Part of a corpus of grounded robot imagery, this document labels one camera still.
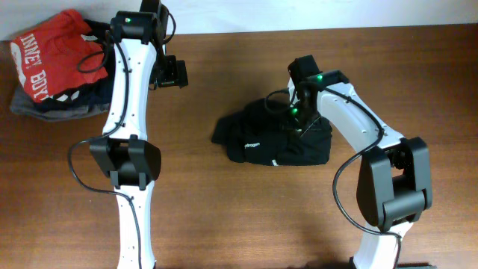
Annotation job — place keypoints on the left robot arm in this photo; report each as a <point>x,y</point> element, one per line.
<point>123,152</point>

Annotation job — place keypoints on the red folded printed t-shirt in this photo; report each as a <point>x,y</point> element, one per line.
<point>54,57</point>

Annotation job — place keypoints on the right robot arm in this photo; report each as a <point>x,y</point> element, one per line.
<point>394,178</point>

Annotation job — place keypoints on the black t-shirt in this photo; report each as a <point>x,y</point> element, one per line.
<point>254,135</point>

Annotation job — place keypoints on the grey folded garment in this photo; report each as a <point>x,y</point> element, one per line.
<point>21,104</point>

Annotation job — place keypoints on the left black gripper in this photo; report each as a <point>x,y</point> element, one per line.
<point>177,74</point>

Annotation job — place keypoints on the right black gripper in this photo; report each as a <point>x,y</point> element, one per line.
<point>299,128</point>

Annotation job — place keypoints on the navy folded garment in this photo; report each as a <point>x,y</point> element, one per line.
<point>88,96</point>

